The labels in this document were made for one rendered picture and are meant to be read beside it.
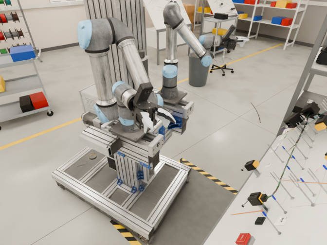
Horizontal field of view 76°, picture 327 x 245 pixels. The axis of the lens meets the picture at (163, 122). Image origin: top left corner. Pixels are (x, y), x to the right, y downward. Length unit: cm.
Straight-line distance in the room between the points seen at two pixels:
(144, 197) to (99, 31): 158
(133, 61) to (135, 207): 144
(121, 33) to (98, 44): 12
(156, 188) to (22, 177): 164
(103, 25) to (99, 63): 17
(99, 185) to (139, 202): 48
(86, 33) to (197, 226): 189
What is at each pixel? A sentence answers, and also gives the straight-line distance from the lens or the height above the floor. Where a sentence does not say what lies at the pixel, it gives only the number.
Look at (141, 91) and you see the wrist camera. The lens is 72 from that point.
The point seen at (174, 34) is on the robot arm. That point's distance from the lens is 166.
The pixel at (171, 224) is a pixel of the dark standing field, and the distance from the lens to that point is 224.
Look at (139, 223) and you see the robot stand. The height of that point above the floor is 23.
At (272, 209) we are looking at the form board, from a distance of 111.
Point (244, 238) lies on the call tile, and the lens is 99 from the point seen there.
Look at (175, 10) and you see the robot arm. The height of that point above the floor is 178.
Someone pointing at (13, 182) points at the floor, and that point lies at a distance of 305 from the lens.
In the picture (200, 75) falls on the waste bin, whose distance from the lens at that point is 440.
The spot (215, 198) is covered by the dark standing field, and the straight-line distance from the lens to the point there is 245.
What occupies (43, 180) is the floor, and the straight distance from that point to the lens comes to 289.
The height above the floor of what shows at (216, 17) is 98.
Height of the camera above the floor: 198
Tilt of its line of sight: 36 degrees down
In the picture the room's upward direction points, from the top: straight up
